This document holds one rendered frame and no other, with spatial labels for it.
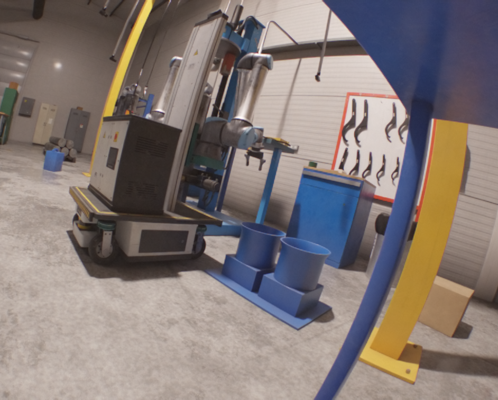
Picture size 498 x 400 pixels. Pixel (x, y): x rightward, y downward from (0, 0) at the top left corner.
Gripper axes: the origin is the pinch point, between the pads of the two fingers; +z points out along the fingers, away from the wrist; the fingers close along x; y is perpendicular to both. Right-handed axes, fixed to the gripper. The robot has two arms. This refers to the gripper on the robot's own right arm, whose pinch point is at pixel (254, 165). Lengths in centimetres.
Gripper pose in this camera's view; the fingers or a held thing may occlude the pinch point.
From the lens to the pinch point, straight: 219.2
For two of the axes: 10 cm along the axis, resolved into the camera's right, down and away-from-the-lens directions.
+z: -1.1, 8.7, 4.8
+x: 8.0, 3.6, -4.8
